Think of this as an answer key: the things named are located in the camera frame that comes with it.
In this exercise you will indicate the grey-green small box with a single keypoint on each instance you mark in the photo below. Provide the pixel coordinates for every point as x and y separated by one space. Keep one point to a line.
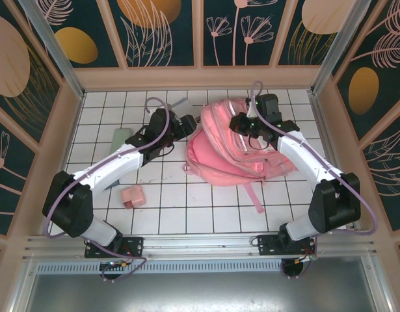
183 105

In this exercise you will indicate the mint green hard case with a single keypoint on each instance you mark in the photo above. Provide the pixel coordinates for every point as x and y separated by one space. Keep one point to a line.
120 139

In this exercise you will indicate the pink school backpack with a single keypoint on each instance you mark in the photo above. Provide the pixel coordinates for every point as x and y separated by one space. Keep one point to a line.
219 162

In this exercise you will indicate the pink small box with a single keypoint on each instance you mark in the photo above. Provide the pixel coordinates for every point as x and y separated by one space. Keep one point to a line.
133 196

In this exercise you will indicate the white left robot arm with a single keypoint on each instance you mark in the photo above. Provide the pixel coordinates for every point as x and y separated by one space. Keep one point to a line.
112 165

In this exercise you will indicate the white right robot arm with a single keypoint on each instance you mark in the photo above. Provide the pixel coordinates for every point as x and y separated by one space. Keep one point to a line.
303 159

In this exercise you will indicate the dark panel with flower outlines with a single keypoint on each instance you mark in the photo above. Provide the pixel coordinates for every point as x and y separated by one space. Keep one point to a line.
235 48

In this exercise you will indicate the dark panel, pale disc, fronds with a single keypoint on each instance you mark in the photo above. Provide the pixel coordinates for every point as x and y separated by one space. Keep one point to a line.
294 32

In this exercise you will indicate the dark panel with leaf outlines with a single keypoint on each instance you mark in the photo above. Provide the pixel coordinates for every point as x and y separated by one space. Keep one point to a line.
180 39

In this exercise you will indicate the dark panel with gold oval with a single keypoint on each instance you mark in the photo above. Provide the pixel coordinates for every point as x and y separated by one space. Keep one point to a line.
102 32

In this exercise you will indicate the dark panel oval and feather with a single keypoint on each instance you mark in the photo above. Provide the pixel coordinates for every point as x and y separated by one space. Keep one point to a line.
388 81

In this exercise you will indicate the dark panel, large pale disc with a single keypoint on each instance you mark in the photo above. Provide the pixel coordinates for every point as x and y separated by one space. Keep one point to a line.
34 91

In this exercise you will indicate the dark panel with feather outlines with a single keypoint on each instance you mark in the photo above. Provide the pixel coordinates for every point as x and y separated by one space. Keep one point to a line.
391 162

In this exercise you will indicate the small circuit board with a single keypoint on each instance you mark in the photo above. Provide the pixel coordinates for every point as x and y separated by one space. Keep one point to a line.
115 265

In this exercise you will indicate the dark panel with small flower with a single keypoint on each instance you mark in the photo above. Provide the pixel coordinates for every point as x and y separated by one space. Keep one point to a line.
8 162

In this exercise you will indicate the yellow power connector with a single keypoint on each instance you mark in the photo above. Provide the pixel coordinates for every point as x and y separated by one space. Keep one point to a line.
305 259

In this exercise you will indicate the grey metal sheet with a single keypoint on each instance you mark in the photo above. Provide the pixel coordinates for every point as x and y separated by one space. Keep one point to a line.
186 292

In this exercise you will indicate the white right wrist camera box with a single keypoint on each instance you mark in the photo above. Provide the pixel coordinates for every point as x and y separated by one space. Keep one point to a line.
251 110

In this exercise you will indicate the aluminium corner post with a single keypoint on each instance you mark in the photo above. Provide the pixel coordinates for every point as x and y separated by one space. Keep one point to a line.
56 55
336 48

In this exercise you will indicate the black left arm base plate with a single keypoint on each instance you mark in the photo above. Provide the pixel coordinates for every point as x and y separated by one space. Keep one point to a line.
136 247

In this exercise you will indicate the aluminium mounting rail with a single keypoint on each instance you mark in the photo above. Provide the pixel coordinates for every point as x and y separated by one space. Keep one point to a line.
203 248

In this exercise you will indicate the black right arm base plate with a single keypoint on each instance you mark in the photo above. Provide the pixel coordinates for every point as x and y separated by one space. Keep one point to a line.
268 247

